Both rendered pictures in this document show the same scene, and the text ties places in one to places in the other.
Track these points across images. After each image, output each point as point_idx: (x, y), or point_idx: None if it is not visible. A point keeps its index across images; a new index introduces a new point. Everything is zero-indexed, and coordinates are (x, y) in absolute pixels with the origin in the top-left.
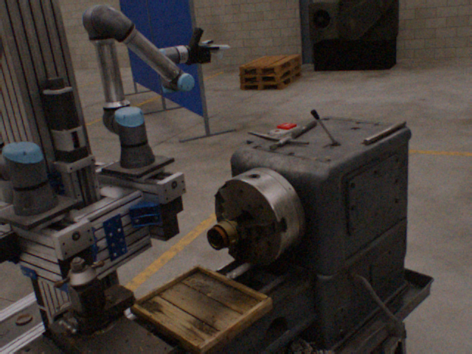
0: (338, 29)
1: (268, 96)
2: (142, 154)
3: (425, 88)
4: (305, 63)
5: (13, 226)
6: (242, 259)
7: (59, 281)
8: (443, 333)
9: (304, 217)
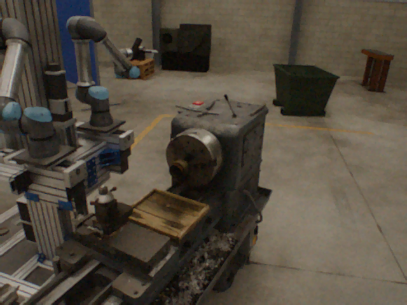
0: (177, 46)
1: (136, 83)
2: (107, 117)
3: (228, 85)
4: (155, 64)
5: (27, 165)
6: (177, 183)
7: (93, 201)
8: (264, 220)
9: (224, 157)
